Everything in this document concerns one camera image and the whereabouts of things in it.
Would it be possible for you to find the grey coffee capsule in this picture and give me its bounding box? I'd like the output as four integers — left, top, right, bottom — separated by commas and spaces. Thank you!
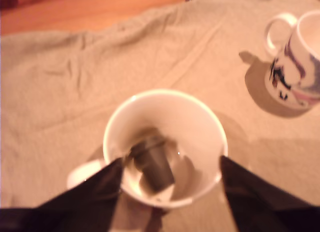
129, 136, 176, 192

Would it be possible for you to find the beige cloth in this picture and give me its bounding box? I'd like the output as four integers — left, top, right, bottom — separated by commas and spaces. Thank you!
0, 0, 320, 232

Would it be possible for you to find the dark red illustrated mug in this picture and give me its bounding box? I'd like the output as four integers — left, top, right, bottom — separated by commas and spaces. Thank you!
66, 89, 229, 209

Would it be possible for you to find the white blue illustrated mug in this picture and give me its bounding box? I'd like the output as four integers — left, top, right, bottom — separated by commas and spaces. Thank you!
265, 10, 320, 110

